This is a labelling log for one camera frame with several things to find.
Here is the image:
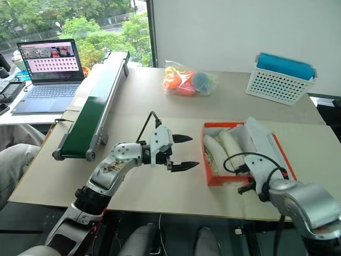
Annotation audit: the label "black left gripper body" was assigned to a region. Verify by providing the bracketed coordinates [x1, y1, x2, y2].
[155, 143, 175, 172]

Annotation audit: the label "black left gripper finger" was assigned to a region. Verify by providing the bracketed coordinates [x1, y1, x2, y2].
[169, 161, 200, 173]
[172, 134, 193, 144]

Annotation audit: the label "orange shoebox with lid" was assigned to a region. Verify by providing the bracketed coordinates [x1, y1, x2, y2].
[202, 116, 298, 188]

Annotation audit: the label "white patterned shoe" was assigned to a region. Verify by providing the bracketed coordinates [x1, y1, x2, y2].
[217, 129, 247, 172]
[203, 134, 231, 178]

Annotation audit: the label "white tissue paper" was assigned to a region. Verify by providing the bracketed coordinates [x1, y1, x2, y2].
[230, 127, 258, 154]

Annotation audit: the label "clear bag of colourful toys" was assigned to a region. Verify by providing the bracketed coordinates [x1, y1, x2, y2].
[163, 60, 219, 97]

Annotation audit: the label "dark grey rounded shape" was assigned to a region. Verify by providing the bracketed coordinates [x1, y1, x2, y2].
[194, 226, 222, 256]
[118, 223, 161, 256]

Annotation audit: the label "green conveyor belt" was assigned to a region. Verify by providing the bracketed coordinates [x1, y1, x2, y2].
[52, 50, 131, 162]

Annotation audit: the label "white perforated plastic basket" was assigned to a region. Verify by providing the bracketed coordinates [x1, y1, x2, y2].
[245, 52, 319, 106]

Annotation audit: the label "blue foam roll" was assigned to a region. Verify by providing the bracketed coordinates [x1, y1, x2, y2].
[256, 52, 315, 82]

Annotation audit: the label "blue laptop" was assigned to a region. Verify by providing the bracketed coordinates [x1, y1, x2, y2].
[11, 38, 86, 116]

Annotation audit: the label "white desk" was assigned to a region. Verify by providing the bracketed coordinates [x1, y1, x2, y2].
[0, 69, 94, 126]

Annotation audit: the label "person's light grey trousers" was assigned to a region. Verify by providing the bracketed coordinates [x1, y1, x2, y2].
[0, 123, 47, 210]

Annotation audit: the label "black handheld device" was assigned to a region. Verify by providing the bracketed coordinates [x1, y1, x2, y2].
[0, 81, 27, 105]

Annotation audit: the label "white paper cup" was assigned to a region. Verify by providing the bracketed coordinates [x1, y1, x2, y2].
[12, 50, 25, 71]

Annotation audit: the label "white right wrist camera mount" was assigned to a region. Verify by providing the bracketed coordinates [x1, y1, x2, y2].
[243, 154, 282, 197]

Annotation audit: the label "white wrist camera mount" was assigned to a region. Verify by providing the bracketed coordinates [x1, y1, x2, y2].
[149, 125, 174, 168]
[243, 154, 282, 197]

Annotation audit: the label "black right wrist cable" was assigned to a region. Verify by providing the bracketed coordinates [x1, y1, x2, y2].
[223, 151, 290, 202]

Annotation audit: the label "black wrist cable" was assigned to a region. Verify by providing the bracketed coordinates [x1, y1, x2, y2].
[135, 110, 163, 143]
[223, 151, 290, 202]

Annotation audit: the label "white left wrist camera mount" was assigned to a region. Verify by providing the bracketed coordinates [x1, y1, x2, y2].
[149, 125, 174, 168]

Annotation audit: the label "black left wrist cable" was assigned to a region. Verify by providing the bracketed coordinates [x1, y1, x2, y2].
[135, 110, 163, 143]

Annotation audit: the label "black cable under right arm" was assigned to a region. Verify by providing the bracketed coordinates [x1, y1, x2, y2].
[271, 214, 287, 256]

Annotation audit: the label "thin white cable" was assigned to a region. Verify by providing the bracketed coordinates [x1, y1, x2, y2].
[157, 213, 164, 253]

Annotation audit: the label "black window frame post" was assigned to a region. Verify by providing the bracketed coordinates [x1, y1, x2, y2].
[147, 0, 159, 68]

